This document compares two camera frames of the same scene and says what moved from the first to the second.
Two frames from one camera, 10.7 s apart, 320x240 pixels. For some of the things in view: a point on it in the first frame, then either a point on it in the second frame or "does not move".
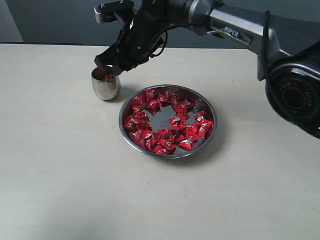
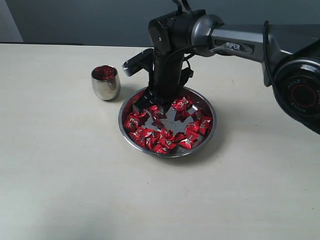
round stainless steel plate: x=168 y=121 does not move
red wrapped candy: x=167 y=144 does not move
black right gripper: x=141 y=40 → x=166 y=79
